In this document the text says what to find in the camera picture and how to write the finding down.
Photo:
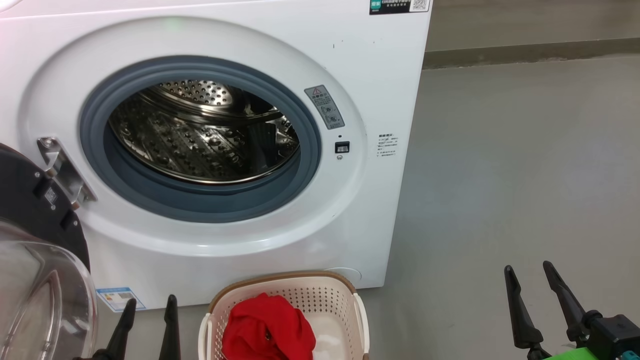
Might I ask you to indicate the blue energy label sticker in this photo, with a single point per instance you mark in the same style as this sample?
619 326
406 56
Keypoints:
120 299

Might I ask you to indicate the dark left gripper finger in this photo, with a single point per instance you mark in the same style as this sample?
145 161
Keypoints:
171 335
122 335

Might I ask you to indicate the cream laundry basket brown rim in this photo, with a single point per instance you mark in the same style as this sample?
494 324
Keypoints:
330 300

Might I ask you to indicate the black round glass washer door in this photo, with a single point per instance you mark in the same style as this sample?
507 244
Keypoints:
35 280

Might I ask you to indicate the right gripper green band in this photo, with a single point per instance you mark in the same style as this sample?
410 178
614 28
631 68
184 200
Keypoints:
590 356

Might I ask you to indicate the white front-load washing machine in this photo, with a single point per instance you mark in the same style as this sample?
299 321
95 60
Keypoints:
370 210

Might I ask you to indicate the red garment white stripes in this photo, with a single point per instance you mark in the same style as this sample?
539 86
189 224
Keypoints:
265 330

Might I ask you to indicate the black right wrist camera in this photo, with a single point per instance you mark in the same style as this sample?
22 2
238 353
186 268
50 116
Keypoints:
617 332

